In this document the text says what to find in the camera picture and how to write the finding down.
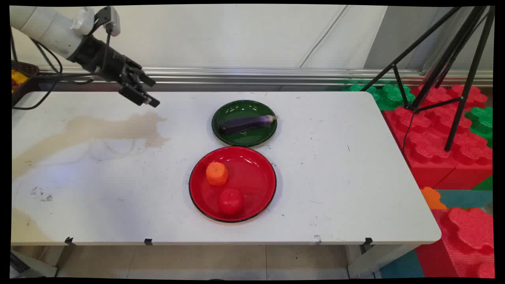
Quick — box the red round plate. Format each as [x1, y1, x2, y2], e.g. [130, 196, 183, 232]
[189, 146, 277, 224]

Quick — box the dark green round plate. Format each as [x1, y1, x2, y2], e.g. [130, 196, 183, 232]
[211, 100, 278, 148]

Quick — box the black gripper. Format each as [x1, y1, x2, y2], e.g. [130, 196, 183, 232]
[67, 35, 161, 108]

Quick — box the black tripod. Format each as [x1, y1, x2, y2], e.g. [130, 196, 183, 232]
[360, 6, 495, 152]

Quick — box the green foam block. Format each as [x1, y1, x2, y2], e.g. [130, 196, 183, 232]
[465, 106, 494, 149]
[347, 83, 416, 111]

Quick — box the aluminium wall rail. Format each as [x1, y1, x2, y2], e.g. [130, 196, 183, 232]
[39, 66, 494, 88]

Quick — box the yellow toy in basket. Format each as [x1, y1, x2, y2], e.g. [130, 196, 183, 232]
[11, 69, 29, 93]

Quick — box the large red foam block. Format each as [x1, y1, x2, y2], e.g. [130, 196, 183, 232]
[383, 84, 493, 190]

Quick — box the brown wicker basket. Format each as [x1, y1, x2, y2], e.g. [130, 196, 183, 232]
[11, 60, 40, 106]

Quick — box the grey base plate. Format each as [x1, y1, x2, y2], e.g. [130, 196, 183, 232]
[10, 250, 58, 279]

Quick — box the orange foam block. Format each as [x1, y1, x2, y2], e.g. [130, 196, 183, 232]
[420, 187, 448, 210]

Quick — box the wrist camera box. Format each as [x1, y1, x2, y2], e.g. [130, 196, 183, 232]
[94, 6, 121, 37]

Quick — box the orange toy fruit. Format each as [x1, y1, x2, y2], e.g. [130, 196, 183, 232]
[206, 161, 229, 187]

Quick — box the teal foam mat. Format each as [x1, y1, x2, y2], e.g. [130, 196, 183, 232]
[436, 189, 493, 210]

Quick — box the red toy tomato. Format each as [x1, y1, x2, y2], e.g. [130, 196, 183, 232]
[219, 188, 245, 216]

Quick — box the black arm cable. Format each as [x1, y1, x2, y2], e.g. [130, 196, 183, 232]
[11, 24, 113, 110]

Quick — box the white table leg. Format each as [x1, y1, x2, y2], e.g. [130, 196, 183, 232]
[347, 245, 419, 279]

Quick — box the purple toy eggplant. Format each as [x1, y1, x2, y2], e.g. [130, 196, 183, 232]
[219, 114, 279, 135]

